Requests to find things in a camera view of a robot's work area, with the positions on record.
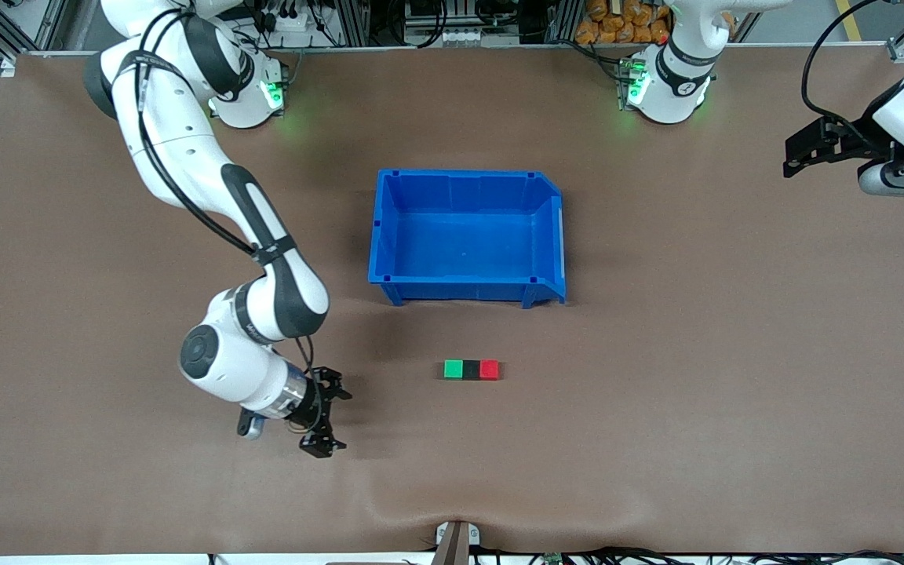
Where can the brown table mat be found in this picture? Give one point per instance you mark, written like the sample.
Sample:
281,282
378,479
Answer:
185,486

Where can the white power strip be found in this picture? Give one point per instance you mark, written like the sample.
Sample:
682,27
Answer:
295,22

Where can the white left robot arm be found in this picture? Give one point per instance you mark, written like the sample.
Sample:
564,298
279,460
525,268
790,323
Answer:
672,78

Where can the small green cube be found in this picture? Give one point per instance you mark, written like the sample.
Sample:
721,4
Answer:
453,369

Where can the small red cube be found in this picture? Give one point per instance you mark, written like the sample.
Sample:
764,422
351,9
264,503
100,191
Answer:
490,369

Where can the orange snack bags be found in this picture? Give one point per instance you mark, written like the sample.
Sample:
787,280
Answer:
617,27

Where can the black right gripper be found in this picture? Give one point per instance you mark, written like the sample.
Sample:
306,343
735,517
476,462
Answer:
312,406

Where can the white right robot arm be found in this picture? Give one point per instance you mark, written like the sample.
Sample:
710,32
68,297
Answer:
162,141

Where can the metal table clamp bracket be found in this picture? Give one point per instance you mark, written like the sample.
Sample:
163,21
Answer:
456,545

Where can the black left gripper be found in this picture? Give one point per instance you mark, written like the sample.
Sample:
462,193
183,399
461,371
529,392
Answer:
852,140

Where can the blue plastic storage bin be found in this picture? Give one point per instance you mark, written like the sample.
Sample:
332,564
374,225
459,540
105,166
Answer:
460,251

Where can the small black cube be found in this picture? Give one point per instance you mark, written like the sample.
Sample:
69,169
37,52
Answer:
472,369

